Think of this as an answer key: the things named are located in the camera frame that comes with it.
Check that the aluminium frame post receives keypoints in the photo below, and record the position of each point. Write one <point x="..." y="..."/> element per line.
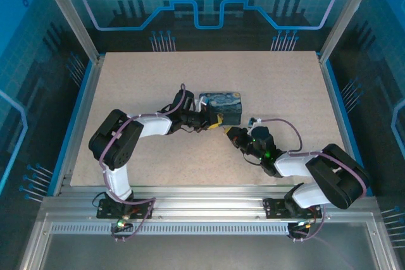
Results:
<point x="345" y="20"/>
<point x="72" y="20"/>

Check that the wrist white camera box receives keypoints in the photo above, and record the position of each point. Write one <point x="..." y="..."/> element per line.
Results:
<point x="252" y="121"/>
<point x="202" y="103"/>

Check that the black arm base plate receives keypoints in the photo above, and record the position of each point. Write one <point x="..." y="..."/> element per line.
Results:
<point x="107" y="211"/>
<point x="273" y="208"/>

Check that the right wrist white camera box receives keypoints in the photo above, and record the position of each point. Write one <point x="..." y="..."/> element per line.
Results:
<point x="252" y="121"/>

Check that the blue starry painting tin box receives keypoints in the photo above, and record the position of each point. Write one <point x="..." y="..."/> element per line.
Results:
<point x="226" y="107"/>

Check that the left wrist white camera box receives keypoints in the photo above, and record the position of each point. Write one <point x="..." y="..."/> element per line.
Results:
<point x="202" y="103"/>

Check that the aluminium mounting rail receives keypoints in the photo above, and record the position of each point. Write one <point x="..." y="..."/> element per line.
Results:
<point x="205" y="200"/>

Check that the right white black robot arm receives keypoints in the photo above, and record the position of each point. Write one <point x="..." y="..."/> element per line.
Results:
<point x="338" y="175"/>

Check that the aluminium blue table side rail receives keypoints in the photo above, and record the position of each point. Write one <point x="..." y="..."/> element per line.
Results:
<point x="79" y="124"/>
<point x="343" y="108"/>

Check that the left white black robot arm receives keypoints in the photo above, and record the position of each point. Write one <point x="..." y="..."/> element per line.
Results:
<point x="117" y="140"/>

